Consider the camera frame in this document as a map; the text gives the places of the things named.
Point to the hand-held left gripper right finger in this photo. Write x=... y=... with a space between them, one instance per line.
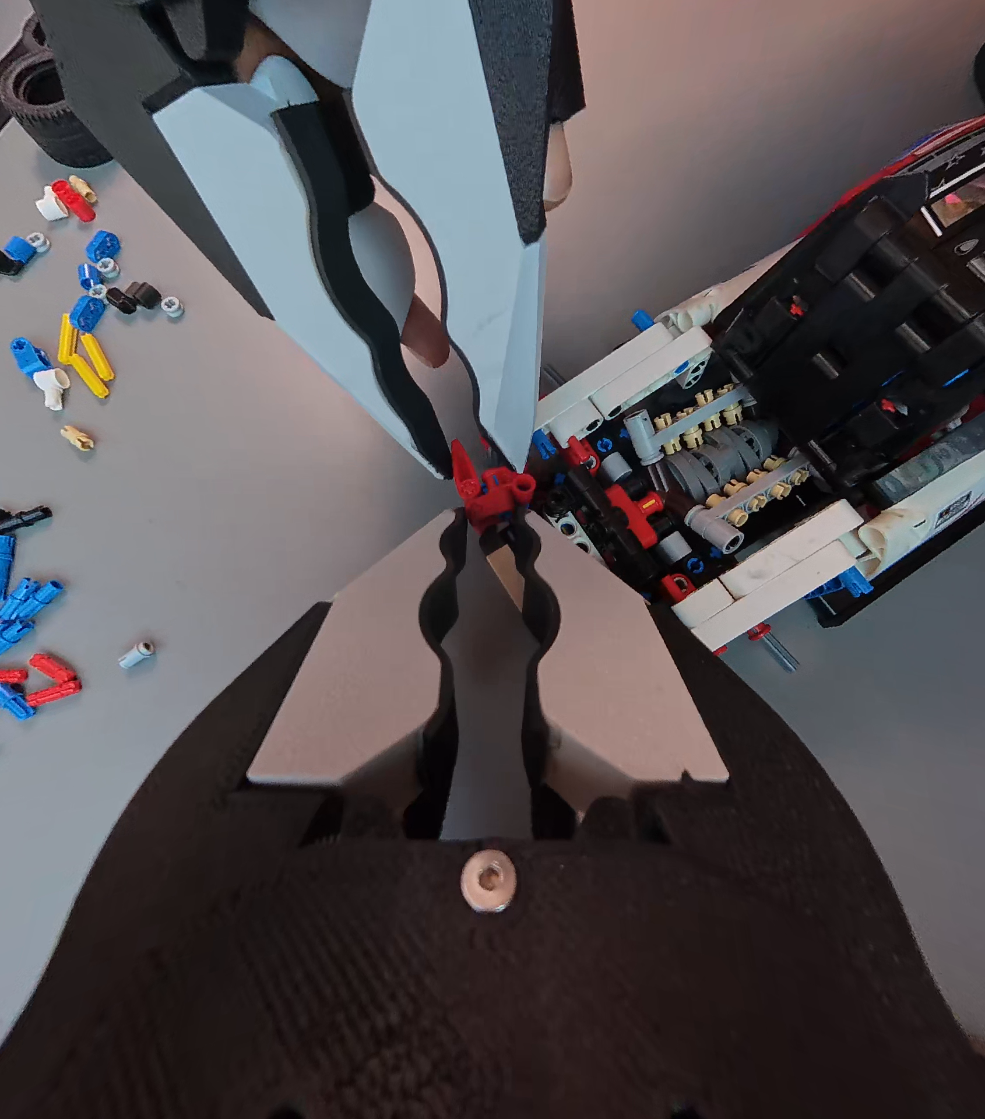
x=632 y=699

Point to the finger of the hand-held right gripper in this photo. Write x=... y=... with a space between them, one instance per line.
x=457 y=175
x=230 y=192

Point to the toy brick race car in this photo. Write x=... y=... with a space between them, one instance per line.
x=807 y=481

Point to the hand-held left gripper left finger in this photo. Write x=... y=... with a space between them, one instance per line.
x=344 y=699

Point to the person's right hand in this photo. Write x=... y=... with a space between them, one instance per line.
x=427 y=332

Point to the scattered small loose bricks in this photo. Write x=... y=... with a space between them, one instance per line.
x=82 y=332

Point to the black pin brick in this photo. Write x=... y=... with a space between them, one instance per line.
x=16 y=522

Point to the red pointed brick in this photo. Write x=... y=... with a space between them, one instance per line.
x=463 y=468

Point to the light grey pin brick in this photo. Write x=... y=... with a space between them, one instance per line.
x=137 y=655

